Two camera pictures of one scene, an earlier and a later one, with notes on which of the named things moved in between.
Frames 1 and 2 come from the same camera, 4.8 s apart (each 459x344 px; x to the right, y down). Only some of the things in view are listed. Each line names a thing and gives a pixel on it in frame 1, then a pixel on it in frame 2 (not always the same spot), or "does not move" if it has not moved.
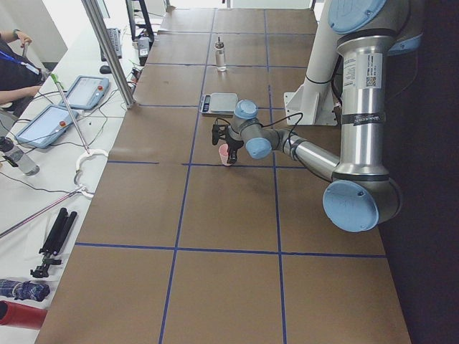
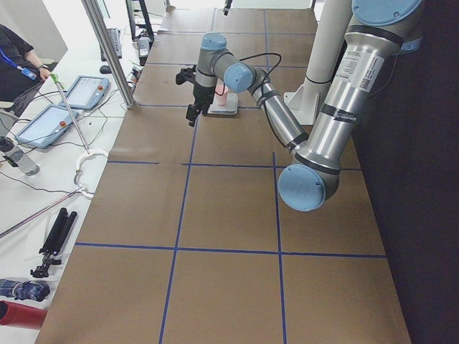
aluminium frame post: [99, 26] does not move
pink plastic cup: [223, 150] to [221, 91]
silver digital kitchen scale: [218, 104] does not move
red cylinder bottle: [18, 314] does not move
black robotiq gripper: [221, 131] to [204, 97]
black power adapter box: [143, 46] does not move
